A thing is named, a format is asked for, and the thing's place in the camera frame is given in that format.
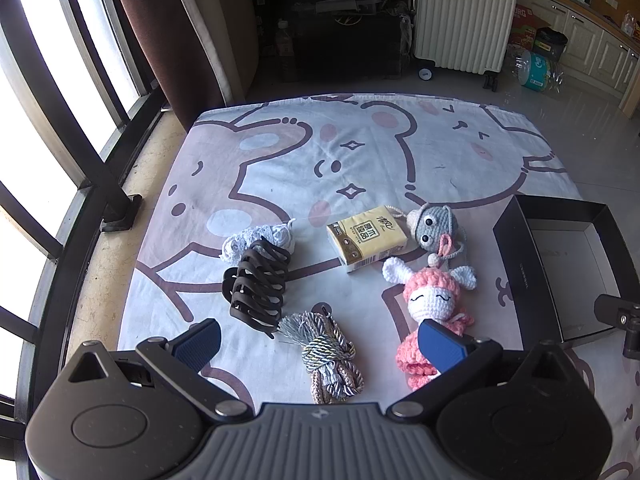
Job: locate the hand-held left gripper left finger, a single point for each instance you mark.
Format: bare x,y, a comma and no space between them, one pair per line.
197,345

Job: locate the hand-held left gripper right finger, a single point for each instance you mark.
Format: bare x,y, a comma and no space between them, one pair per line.
440,347

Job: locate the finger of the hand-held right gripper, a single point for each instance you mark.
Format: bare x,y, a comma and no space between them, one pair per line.
615,310

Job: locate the pink crochet doll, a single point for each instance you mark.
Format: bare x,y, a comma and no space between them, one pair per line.
430,300

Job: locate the black hair claw clip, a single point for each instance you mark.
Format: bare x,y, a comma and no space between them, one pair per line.
260,285

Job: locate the black cardboard box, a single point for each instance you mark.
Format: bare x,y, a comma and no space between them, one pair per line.
520,260

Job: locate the grey crocheted ball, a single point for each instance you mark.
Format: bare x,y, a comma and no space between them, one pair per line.
430,225

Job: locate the yellow tissue pack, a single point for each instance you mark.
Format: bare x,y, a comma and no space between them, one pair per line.
367,240

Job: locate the cartoon bear printed blanket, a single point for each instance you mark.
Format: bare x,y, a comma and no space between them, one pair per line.
350,170

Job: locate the black window railing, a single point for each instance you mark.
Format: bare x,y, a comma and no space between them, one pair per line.
95,170

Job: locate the cream kitchen cabinets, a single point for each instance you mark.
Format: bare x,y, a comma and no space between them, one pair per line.
590,40

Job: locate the black trash bin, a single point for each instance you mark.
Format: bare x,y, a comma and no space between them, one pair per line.
550,40

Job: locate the clear plastic bottle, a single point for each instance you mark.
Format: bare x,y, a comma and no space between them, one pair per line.
627,22

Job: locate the red cardboard box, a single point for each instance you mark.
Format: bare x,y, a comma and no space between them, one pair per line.
522,25

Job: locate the brown curtain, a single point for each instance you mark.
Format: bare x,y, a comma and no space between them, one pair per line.
165,35

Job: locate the clear water bottle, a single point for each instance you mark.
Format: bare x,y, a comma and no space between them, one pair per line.
284,45

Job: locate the cream ribbed suitcase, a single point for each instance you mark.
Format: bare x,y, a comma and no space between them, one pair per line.
465,15

